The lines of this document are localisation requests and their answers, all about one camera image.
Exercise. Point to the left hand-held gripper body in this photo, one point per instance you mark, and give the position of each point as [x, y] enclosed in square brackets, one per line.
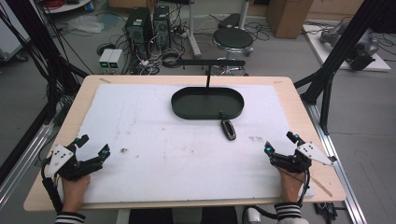
[60, 158]

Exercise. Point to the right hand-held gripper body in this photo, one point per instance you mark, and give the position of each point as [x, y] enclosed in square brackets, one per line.
[308, 152]

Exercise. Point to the black car key fob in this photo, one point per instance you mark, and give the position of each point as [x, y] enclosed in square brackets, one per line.
[228, 128]

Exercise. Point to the black oval tray with hanger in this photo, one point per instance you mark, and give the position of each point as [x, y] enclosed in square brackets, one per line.
[207, 104]

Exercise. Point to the person's left hand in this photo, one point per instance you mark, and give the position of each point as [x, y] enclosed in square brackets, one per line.
[74, 193]

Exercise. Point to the person's right hand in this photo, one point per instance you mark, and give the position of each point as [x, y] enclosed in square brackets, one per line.
[291, 186]

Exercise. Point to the thin wooden stick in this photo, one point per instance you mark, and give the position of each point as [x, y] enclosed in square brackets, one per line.
[322, 187]

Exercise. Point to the black electronics under table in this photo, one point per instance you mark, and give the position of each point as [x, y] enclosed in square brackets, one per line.
[326, 210]

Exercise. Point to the white foam mat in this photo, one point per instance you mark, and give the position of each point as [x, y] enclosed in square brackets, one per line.
[174, 155]

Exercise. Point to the white power supply box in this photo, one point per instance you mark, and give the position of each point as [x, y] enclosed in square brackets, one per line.
[106, 59]
[115, 59]

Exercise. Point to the white board on floor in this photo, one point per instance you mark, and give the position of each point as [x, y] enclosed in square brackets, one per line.
[323, 53]

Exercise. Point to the person's legs in dark trousers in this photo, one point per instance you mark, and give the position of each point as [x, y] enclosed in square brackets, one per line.
[183, 216]

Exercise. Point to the black device on white board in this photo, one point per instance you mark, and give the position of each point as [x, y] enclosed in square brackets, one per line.
[362, 54]

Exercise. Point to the grey device on white board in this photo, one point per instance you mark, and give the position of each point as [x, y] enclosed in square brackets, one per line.
[333, 33]

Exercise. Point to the black round stool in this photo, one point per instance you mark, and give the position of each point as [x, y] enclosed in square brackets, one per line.
[233, 39]

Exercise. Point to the clear plastic bag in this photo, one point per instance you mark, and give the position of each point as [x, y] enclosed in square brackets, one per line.
[85, 24]

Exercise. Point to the brown cardboard box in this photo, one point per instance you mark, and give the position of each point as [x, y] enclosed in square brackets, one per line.
[289, 17]

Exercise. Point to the black computer tower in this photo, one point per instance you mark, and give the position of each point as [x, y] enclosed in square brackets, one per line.
[138, 31]
[162, 26]

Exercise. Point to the white round table edge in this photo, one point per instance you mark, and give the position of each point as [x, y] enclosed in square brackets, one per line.
[67, 5]

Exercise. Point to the white desk leg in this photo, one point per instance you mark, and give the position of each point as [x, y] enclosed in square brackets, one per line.
[193, 31]

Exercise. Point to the aluminium rail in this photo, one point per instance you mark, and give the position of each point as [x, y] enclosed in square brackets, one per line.
[339, 174]
[25, 165]

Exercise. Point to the black metal frame strut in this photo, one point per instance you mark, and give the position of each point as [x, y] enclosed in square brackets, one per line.
[336, 59]
[40, 46]

